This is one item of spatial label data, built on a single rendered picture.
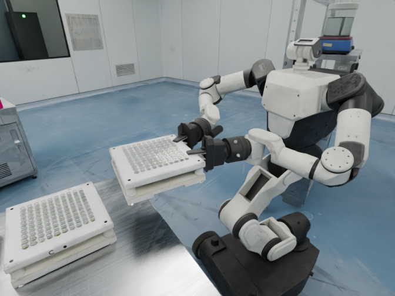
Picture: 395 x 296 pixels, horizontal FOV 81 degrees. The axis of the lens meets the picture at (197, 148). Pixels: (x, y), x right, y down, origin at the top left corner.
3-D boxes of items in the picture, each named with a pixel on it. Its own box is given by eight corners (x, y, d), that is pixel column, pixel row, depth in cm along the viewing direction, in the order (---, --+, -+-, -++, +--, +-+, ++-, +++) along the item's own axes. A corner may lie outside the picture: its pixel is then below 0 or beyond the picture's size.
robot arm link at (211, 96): (196, 105, 109) (194, 86, 123) (204, 121, 115) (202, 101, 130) (217, 97, 106) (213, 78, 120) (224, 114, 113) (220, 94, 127)
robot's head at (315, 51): (306, 52, 92) (302, 35, 88) (325, 54, 86) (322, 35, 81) (295, 63, 92) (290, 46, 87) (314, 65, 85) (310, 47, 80)
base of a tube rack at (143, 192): (111, 165, 83) (110, 159, 82) (174, 150, 93) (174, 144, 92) (128, 205, 64) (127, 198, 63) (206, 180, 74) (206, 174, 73)
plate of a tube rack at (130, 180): (109, 152, 81) (108, 147, 80) (174, 138, 91) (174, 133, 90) (125, 191, 61) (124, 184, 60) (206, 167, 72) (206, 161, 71)
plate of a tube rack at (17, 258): (6, 275, 52) (2, 269, 51) (7, 213, 70) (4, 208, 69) (114, 228, 65) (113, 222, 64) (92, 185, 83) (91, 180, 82)
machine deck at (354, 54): (355, 63, 128) (358, 56, 127) (286, 59, 148) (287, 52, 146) (361, 54, 174) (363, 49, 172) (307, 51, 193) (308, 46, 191)
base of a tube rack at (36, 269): (13, 289, 55) (10, 282, 54) (13, 225, 72) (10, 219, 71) (117, 240, 67) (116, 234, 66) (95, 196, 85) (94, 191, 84)
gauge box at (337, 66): (345, 97, 137) (356, 61, 128) (326, 94, 142) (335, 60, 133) (349, 90, 153) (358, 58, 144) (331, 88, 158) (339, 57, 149)
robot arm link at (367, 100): (349, 131, 81) (352, 100, 86) (380, 125, 74) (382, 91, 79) (331, 113, 76) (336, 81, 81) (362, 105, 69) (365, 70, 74)
